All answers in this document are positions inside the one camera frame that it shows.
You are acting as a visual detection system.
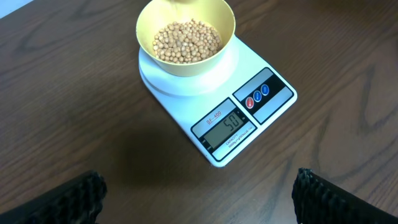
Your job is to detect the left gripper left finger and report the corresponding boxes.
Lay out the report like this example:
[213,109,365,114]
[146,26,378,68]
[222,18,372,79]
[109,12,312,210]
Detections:
[1,170,107,224]

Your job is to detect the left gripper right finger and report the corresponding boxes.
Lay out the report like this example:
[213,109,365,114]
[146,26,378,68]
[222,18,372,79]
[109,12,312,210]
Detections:
[292,168,397,224]

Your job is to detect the yellow measuring scoop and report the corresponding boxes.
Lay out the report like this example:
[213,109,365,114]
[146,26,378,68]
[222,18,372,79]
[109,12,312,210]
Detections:
[169,0,198,4]

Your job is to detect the white digital kitchen scale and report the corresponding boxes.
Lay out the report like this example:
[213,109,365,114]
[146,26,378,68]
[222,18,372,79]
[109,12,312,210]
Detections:
[139,37,297,167]

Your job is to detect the soybeans in yellow bowl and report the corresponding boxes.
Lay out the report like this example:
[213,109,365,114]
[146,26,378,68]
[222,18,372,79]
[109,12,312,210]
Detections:
[152,19,222,64]

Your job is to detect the pale yellow bowl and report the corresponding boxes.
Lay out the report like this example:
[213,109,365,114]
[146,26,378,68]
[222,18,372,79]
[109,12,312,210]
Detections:
[136,0,236,77]

